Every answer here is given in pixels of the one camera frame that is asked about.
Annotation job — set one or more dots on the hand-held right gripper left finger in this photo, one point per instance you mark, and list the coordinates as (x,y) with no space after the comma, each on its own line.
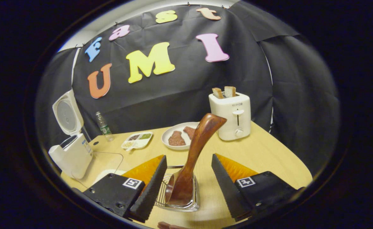
(151,190)

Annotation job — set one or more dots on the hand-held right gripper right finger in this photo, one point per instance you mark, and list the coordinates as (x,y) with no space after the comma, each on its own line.
(226,190)

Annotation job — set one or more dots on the brown wooden spoon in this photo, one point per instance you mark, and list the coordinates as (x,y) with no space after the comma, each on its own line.
(202,133)

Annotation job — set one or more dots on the white rice cooker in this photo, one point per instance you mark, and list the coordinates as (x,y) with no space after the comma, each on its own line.
(75,156)

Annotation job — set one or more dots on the white divided grain dish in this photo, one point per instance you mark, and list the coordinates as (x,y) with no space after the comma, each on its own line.
(137,140)

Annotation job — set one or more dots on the brown meat piece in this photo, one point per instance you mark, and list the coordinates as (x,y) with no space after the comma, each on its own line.
(176,139)
(189,132)

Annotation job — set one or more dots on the white round plate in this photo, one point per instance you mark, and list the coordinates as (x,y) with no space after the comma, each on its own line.
(167,135)

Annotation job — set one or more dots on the white toaster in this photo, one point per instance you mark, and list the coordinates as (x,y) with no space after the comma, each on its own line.
(229,117)

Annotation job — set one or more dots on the clear plastic water bottle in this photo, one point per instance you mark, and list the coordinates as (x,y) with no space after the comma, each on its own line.
(104,127)

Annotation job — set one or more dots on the toasted bread slice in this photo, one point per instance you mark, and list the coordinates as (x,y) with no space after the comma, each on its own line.
(217,93)
(230,91)

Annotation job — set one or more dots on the black backdrop cloth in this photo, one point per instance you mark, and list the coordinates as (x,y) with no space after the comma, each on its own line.
(180,92)

